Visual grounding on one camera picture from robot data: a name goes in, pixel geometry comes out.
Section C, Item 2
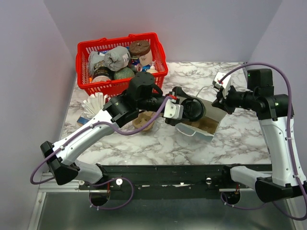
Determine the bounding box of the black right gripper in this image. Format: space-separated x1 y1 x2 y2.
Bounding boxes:
212 82 257 115

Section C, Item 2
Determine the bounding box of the black plastic cup lid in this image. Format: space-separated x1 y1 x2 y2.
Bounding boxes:
181 98 201 122

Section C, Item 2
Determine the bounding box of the white paper takeout bag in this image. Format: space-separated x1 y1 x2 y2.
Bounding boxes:
175 86 226 142

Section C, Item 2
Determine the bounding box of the brown cardboard cup carrier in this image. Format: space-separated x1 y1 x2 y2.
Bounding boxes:
132 111 155 129

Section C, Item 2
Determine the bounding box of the green paper coffee cup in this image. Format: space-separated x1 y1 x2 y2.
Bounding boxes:
200 102 207 118

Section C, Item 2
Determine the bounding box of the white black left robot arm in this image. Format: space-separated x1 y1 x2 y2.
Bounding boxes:
41 72 193 189

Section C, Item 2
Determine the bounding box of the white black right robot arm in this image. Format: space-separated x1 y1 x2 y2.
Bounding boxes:
212 69 307 203

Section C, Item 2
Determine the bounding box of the small pump lotion bottle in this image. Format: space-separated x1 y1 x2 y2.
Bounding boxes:
146 61 158 74

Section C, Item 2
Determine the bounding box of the green round sponge ball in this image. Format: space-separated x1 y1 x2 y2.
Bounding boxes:
114 67 135 80

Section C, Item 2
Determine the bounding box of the brown lidded beige jar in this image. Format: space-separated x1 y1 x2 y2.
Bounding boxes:
129 40 153 66

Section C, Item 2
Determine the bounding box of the red plastic shopping basket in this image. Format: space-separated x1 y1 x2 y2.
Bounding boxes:
75 32 168 97

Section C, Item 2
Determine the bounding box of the grey rolled cloth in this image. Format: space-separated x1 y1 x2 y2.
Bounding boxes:
104 46 130 72

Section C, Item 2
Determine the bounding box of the dark labelled snack bag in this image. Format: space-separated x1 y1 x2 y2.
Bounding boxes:
88 51 113 83

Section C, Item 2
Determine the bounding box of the white paper straws bundle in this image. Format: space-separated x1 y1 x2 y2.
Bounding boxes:
82 92 110 118

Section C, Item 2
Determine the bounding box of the blue napkin box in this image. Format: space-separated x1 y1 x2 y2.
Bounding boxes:
76 115 91 127

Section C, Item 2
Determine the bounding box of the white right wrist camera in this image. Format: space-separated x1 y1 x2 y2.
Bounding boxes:
213 72 232 99

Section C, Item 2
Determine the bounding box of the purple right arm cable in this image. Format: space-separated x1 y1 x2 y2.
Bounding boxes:
219 62 307 220

